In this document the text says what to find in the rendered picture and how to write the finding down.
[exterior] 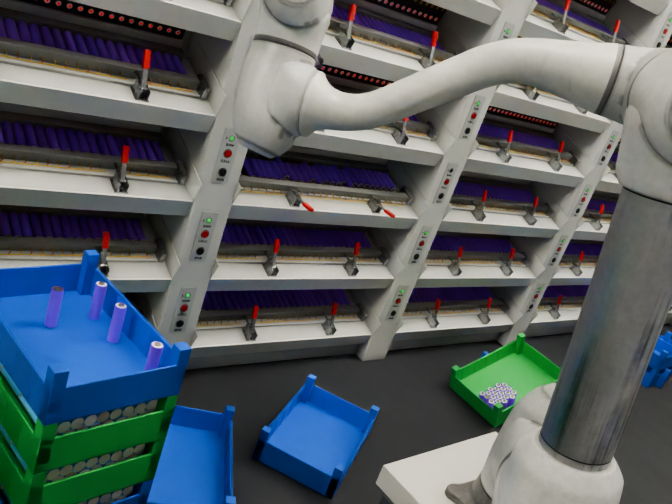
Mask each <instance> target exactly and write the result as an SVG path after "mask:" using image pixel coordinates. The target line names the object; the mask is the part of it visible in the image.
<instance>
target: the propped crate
mask: <svg viewBox="0 0 672 504"><path fill-rule="evenodd" d="M525 337H526V335H525V334H523V333H522V332H521V333H519V334H517V339H516V340H515V341H513V342H511V343H509V344H507V345H505V346H503V347H501V348H499V349H497V350H495V351H493V352H491V353H489V354H487V355H485V356H483V357H481V358H479V359H477V360H475V361H473V362H471V363H469V364H468V365H466V366H464V367H462V368H459V367H458V366H457V365H455V366H453V367H452V369H451V376H450V383H449V387H450V388H452V389H453V390H454V391H455V392H456V393H457V394H458V395H459V396H460V397H462V398H463V399H464V400H465V401H466V402H467V403H468V404H469V405H470V406H471V407H473V408H474V409H475V410H476V411H477V412H478V413H479V414H480V415H481V416H482V417H484V418H485V419H486V420H487V421H488V422H489V423H490V424H491V425H492V426H493V427H497V426H499V425H501V424H502V423H504V422H505V420H506V419H507V417H508V415H509V414H510V412H511V411H512V409H513V408H514V406H515V405H516V403H517V402H518V401H519V400H520V399H521V398H522V397H524V396H525V395H526V394H527V393H529V392H530V391H532V390H533V389H535V388H537V387H539V386H541V385H547V384H551V383H557V380H558V377H559V374H560V371H561V368H562V367H561V368H559V367H558V366H557V365H555V364H554V363H553V362H551V361H550V360H549V359H547V358H546V357H545V356H543V355H542V354H541V353H540V352H538V351H537V350H536V349H534V348H533V347H532V346H530V345H529V344H528V343H526V342H525ZM496 383H500V384H502V383H507V384H508V386H510V387H512V390H515V391H516V392H517V395H516V400H515V404H513V405H511V406H509V407H508V408H506V409H504V410H503V405H502V404H501V403H500V402H498V403H496V404H494V407H493V409H492V408H491V407H490V406H488V405H487V404H486V403H485V402H484V401H483V400H482V399H480V398H479V393H480V392H481V391H483V392H485V393H486V392H487V389H488V387H492V388H493V389H494V387H495V384H496Z"/></svg>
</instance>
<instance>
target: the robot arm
mask: <svg viewBox="0 0 672 504"><path fill-rule="evenodd" d="M332 10H333V0H261V2H260V10H259V16H258V22H257V27H256V31H255V35H254V39H253V42H252V45H251V48H250V50H249V52H248V54H247V56H246V58H245V61H244V64H243V67H242V70H241V73H240V77H239V81H238V85H237V90H236V94H235V100H234V107H233V130H234V133H235V135H236V137H237V140H238V142H239V143H240V145H242V146H244V147H246V148H248V149H250V150H253V151H255V152H257V153H259V154H261V155H263V156H265V157H268V158H274V157H276V156H281V155H282V154H284V153H285V152H286V151H287V150H289V149H290V148H291V147H292V145H293V143H294V140H295V138H296V137H299V136H303V137H308V136H309V135H311V134H312V133H314V132H315V131H318V130H336V131H362V130H368V129H373V128H377V127H381V126H384V125H387V124H390V123H393V122H396V121H399V120H401V119H404V118H407V117H409V116H412V115H415V114H417V113H420V112H423V111H425V110H428V109H431V108H433V107H436V106H439V105H441V104H444V103H447V102H449V101H452V100H455V99H457V98H460V97H463V96H465V95H468V94H471V93H473V92H476V91H479V90H482V89H485V88H489V87H492V86H496V85H502V84H525V85H529V86H533V87H536V88H539V89H541V90H544V91H546V92H548V93H551V94H553V95H555V96H557V97H560V98H562V99H564V100H566V101H569V102H571V103H573V104H575V105H577V106H579V107H581V108H583V109H585V110H587V111H589V112H591V113H594V114H596V115H599V116H602V117H605V118H607V119H610V120H613V121H615V122H617V123H620V124H622V125H623V130H622V136H621V141H620V147H619V152H618V157H617V161H616V175H617V179H618V182H619V184H620V185H622V186H623V187H622V190H621V192H620V195H619V198H618V201H617V204H616V207H615V210H614V213H613V216H612V219H611V222H610V225H609V228H608V231H607V234H606V237H605V240H604V243H603V246H602V249H601V252H600V255H599V258H598V261H597V264H596V267H595V270H594V273H593V276H592V279H591V282H590V285H589V288H588V290H587V293H586V296H585V299H584V302H583V305H582V308H581V311H580V314H579V317H578V320H577V323H576V326H575V329H574V332H573V335H572V338H571V341H570V344H569V347H568V350H567V353H566V356H565V359H564V362H563V365H562V368H561V371H560V374H559V377H558V380H557V383H551V384H547V385H541V386H539V387H537V388H535V389H533V390H532V391H530V392H529V393H527V394H526V395H525V396H524V397H522V398H521V399H520V400H519V401H518V402H517V403H516V405H515V406H514V408H513V409H512V411H511V412H510V414H509V415H508V417H507V419H506V420H505V422H504V424H503V426H502V428H501V429H500V431H499V433H498V435H497V437H496V439H495V441H494V443H493V445H492V448H491V450H490V452H489V454H488V457H487V460H486V462H485V465H484V467H483V469H482V471H481V473H480V474H479V476H478V477H477V479H475V480H472V481H469V482H465V483H460V484H456V483H452V484H449V485H448V486H447V487H446V489H445V495H446V497H447V498H448V499H449V500H451V501H452V502H453V503H455V504H619V502H620V498H621V494H622V490H623V485H624V480H623V476H622V473H621V471H620V468H619V466H618V464H617V462H616V460H615V458H614V453H615V450H616V448H617V445H618V443H619V440H620V437H621V435H622V432H623V429H624V427H625V424H626V422H627V419H628V416H629V414H630V411H631V409H632V406H633V403H634V401H635V398H636V396H637V393H638V390H639V388H640V385H641V382H642V380H643V377H644V375H645V372H646V369H647V367H648V364H649V362H650V359H651V356H652V354H653V351H654V349H655V346H656V343H657V341H658V338H659V335H660V333H661V330H662V328H663V325H664V322H665V320H666V317H667V315H668V312H669V309H670V307H671V304H672V48H656V49H655V48H647V47H637V46H630V45H623V44H617V43H598V42H581V41H568V40H557V39H546V38H513V39H506V40H500V41H495V42H491V43H488V44H485V45H481V46H478V47H475V48H473V49H470V50H468V51H465V52H463V53H461V54H458V55H456V56H454V57H451V58H449V59H447V60H444V61H442V62H440V63H438V64H435V65H433V66H431V67H428V68H426V69H424V70H421V71H419V72H417V73H415V74H412V75H410V76H408V77H405V78H403V79H401V80H399V81H396V82H394V83H392V84H389V85H387V86H385V87H382V88H380V89H377V90H374V91H371V92H368V93H363V94H349V93H344V92H341V91H339V90H337V89H335V88H334V87H332V86H331V85H330V84H329V82H328V80H327V79H326V76H325V74H324V72H321V71H319V70H318V69H320V68H323V63H324V62H323V61H324V60H323V58H322V57H321V55H320V53H319V50H320V47H321V44H322V41H323V39H324V36H325V34H326V31H327V29H328V27H329V24H330V17H331V14H332Z"/></svg>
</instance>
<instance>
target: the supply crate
mask: <svg viewBox="0 0 672 504"><path fill-rule="evenodd" d="M99 258H100V254H99V253H98V252H97V251H96V250H84V253H83V258H82V263H78V264H62V265H46V266H30V267H14V268H0V362H1V364H2V365H3V367H4V368H5V370H6V371H7V373H8V374H9V376H10V377H11V379H12V380H13V381H14V383H15V384H16V386H17V387H18V389H19V390H20V392H21V393H22V395H23V396H24V398H25V399H26V401H27V402H28V404H29V405H30V407H31V408H32V410H33V411H34V413H35V414H36V416H37V417H38V419H39V420H40V422H41V423H42V425H43V426H45V425H49V424H53V423H57V422H62V421H66V420H70V419H74V418H79V417H83V416H87V415H92V414H96V413H100V412H104V411H109V410H113V409H117V408H121V407H126V406H130V405H134V404H139V403H143V402H147V401H151V400H156V399H160V398H164V397H168V396H173V395H177V394H179V392H180V388H181V385H182V381H183V378H184V374H185V371H186V368H187V364H188V361H189V357H190V354H191V351H192V348H191V347H190V346H189V345H188V344H187V343H186V342H179V343H174V344H173V346H172V345H171V344H170V343H169V342H168V341H167V340H166V339H165V338H164V337H163V336H162V335H161V334H160V333H159V332H158V331H157V330H156V329H155V328H154V327H153V325H152V324H151V323H150V322H149V321H148V320H147V319H146V318H145V317H144V316H143V315H142V314H141V313H140V312H139V311H138V310H137V309H136V308H135V307H134V306H133V305H132V303H131V302H130V301H129V300H128V299H127V298H126V297H125V296H124V295H123V294H122V293H121V292H120V291H119V290H118V289H117V288H116V287H115V286H114V285H113V284H112V282H111V281H110V280H109V279H108V278H107V277H106V276H105V275H104V274H103V273H102V272H101V271H100V270H99V269H98V268H97V267H98V262H99ZM97 281H104V282H106V283H107V284H108V285H107V290H106V294H105V298H104V303H103V307H102V311H101V315H100V319H99V320H97V321H94V320H90V319H89V318H88V314H89V310H90V305H91V301H92V296H93V292H94V288H95V283H96V282H97ZM53 286H61V287H63V288H64V294H63V299H62V304H61V308H60V313H59V318H58V323H57V326H56V327H53V328H50V327H47V326H45V325H44V322H45V317H46V312H47V307H48V302H49V297H50V292H51V288H52V287H53ZM119 302H120V303H124V304H126V305H127V310H126V314H125V318H124V322H123V326H122V330H121V334H120V339H119V342H118V343H110V342H108V341H107V336H108V331H109V327H110V323H111V319H112V315H113V311H114V306H115V304H116V303H119ZM154 341H158V342H161V343H162V344H163V345H164V348H163V351H162V355H161V358H160V362H159V366H158V368H155V369H149V370H144V368H145V364H146V360H147V356H148V353H149V349H150V345H151V343H152V342H154Z"/></svg>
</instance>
